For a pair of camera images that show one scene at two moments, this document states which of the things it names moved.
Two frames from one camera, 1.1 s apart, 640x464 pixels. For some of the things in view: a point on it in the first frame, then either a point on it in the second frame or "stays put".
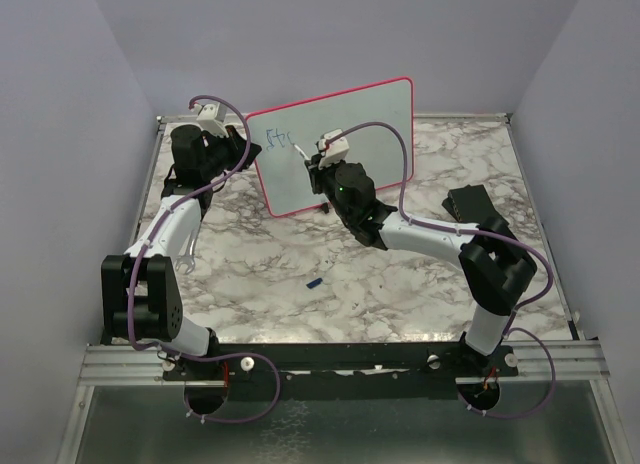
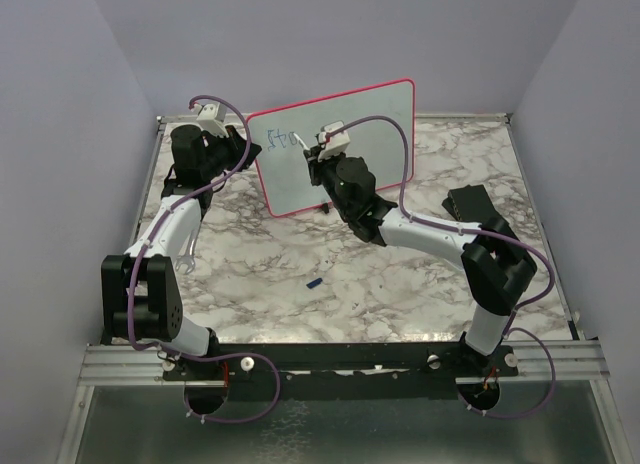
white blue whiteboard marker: x=305 y=156 to x=302 y=142
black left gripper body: x=223 y=153 stays put
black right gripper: x=317 y=173 stays put
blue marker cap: x=314 y=283 stays put
